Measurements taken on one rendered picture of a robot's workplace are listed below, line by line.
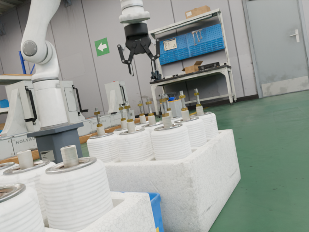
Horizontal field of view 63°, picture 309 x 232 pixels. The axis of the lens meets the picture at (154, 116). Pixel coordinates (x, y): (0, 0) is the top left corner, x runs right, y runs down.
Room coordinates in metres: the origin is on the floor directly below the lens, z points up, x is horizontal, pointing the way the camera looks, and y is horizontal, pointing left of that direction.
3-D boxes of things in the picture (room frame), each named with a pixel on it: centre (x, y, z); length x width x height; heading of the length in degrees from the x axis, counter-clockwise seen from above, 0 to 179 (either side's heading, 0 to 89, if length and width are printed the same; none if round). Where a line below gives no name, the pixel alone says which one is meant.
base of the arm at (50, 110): (0.94, 0.37, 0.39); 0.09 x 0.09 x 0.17; 65
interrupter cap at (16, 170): (0.44, 0.24, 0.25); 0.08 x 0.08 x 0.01
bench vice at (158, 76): (5.28, -0.19, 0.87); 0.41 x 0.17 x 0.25; 155
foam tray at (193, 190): (0.81, 0.01, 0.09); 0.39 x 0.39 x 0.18; 58
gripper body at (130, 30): (0.82, 0.01, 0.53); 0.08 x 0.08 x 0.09
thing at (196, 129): (0.75, -0.09, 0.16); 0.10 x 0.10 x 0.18
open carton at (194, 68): (5.36, -0.99, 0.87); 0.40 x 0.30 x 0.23; 51
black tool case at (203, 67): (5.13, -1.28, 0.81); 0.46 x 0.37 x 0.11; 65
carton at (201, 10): (5.32, -1.29, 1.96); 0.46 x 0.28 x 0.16; 61
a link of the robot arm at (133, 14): (0.80, 0.00, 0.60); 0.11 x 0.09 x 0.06; 3
